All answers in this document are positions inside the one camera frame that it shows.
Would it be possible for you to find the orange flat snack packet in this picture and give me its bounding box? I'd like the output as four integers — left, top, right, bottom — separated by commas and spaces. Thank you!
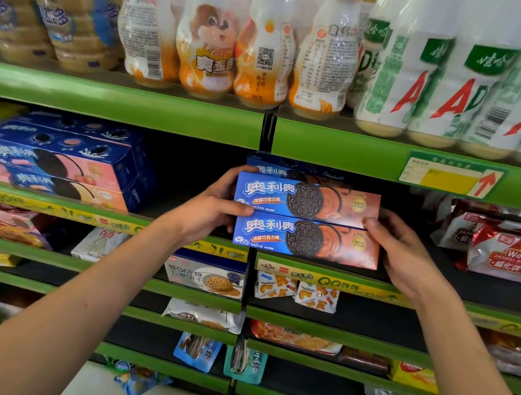
247, 318, 345, 358

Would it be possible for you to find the blue hanging snack packet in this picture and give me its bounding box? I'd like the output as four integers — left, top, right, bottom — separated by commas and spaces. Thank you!
170, 330, 224, 376

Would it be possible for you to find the blue white biscuit box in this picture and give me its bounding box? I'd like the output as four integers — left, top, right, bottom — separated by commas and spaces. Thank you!
160, 245, 249, 301

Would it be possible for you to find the brown snack packet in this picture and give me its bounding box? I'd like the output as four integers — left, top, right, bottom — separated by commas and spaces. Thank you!
336, 345, 395, 378

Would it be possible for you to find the person's left forearm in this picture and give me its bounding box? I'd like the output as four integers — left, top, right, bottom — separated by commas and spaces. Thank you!
0, 189, 196, 395

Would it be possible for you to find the white snack packet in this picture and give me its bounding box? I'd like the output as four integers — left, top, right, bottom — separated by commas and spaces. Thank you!
70, 222, 133, 269

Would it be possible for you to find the orange white cartoon bottle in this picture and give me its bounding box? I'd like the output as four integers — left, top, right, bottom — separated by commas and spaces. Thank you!
166, 0, 251, 104

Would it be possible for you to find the blue orange cookie box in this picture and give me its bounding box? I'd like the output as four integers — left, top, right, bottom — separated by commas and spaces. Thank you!
232, 169, 382, 233
231, 206, 385, 272

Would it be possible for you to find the teal hanging snack packet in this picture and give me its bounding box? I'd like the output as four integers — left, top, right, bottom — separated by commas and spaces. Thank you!
221, 344, 269, 387

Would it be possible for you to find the blue pink cookie box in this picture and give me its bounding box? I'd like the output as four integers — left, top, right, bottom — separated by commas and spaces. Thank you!
4, 163, 147, 216
14, 106, 148, 151
0, 118, 136, 195

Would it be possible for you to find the blue crumpled snack packet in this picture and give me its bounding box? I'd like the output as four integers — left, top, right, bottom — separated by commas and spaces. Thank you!
109, 358, 177, 395

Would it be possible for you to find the green price label red arrow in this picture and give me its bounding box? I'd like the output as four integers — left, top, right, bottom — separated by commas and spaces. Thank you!
397, 148, 509, 204

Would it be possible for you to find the person's left hand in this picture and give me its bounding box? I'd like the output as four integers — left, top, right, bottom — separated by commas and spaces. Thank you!
167, 154, 262, 255

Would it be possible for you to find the yellow snack box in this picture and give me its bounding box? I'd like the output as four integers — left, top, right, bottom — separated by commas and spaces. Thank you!
386, 359, 444, 395

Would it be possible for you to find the white orange cracker packet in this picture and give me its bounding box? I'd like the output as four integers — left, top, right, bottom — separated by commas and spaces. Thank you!
292, 280, 342, 315
252, 270, 300, 306

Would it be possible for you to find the white flat biscuit packet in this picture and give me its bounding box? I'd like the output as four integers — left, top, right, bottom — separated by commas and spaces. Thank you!
160, 296, 247, 336

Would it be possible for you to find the black shelf upright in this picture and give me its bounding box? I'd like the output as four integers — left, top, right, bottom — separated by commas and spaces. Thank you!
258, 109, 281, 157

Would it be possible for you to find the person's right hand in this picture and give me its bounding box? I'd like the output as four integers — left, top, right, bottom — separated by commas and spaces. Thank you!
351, 205, 459, 314

